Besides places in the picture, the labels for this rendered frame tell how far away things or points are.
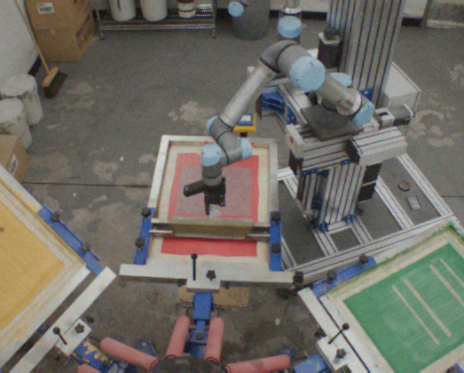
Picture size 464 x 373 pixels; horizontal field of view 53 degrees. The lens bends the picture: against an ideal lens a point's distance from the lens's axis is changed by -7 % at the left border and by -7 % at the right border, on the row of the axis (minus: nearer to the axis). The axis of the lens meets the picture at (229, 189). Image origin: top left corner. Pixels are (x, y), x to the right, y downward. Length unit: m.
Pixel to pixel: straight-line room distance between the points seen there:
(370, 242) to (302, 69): 1.68
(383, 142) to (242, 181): 0.69
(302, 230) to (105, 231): 1.35
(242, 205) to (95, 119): 2.35
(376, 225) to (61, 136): 2.62
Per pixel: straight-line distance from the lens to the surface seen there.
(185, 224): 2.08
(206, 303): 1.89
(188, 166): 2.44
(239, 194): 2.31
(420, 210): 3.44
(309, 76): 1.71
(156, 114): 4.27
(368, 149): 2.29
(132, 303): 3.13
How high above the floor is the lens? 2.70
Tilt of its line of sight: 48 degrees down
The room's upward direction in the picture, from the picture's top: 1 degrees counter-clockwise
